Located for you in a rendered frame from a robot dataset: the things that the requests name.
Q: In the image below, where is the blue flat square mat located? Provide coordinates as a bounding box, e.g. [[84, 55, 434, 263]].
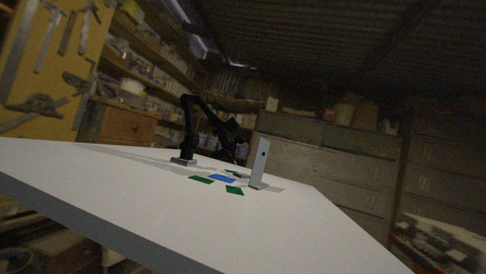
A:
[[208, 174, 236, 183]]

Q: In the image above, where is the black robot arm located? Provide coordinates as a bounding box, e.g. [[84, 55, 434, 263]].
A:
[[178, 94, 240, 160]]

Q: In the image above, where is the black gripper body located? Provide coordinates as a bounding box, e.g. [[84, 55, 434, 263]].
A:
[[212, 133, 245, 159]]

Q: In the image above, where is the dark green flat rectangle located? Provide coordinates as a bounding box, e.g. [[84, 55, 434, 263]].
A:
[[188, 175, 214, 184]]

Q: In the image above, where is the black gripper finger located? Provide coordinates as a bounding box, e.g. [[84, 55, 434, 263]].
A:
[[221, 150, 233, 161], [229, 145, 238, 161]]

